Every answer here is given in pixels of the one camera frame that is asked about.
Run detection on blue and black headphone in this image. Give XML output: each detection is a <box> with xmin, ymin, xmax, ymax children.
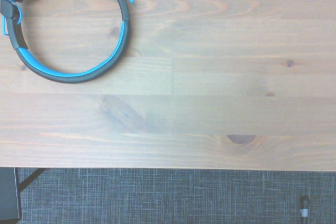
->
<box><xmin>0</xmin><ymin>0</ymin><xmax>134</xmax><ymax>84</ymax></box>

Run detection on black cabinet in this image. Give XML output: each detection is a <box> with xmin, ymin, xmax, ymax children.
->
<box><xmin>0</xmin><ymin>167</ymin><xmax>21</xmax><ymax>222</ymax></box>

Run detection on black cable plug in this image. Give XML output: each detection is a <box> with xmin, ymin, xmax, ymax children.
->
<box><xmin>300</xmin><ymin>195</ymin><xmax>311</xmax><ymax>217</ymax></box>

